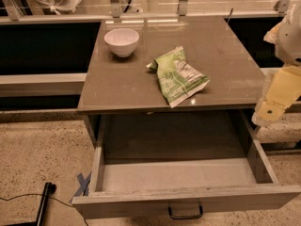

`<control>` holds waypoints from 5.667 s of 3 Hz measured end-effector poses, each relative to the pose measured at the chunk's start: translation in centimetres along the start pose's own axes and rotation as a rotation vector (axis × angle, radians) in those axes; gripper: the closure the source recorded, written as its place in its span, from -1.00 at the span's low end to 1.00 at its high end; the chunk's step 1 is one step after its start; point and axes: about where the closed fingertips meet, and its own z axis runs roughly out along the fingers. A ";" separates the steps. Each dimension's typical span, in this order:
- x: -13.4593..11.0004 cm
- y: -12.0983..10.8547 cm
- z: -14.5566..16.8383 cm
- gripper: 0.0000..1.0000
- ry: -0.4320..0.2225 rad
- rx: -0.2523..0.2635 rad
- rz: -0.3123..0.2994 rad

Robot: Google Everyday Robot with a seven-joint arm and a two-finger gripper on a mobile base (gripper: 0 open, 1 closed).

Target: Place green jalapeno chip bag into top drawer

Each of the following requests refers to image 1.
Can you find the black stand leg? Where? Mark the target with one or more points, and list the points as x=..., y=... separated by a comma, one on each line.
x=48, y=190

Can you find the grey cabinet with countertop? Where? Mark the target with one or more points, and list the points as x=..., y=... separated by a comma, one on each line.
x=116, y=85

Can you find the black drawer handle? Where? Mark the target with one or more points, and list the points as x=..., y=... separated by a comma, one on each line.
x=185, y=213

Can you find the green jalapeno chip bag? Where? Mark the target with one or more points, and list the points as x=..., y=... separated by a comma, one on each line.
x=178, y=80

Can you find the white ceramic bowl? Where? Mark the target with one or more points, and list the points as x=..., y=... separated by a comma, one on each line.
x=122, y=41

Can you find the open grey top drawer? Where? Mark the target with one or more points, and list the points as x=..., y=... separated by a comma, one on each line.
x=145, y=163

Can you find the blue tape cross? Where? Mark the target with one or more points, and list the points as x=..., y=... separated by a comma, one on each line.
x=83, y=186

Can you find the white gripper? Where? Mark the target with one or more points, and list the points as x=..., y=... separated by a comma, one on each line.
x=291, y=41

